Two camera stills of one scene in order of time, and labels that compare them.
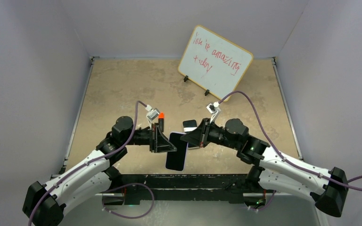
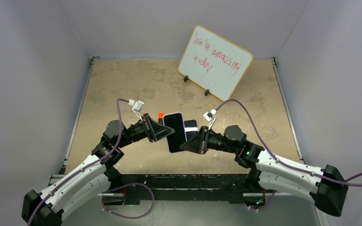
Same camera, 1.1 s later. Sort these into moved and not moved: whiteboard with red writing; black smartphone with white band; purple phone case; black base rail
Moved: purple phone case
Not moved: black smartphone with white band; whiteboard with red writing; black base rail
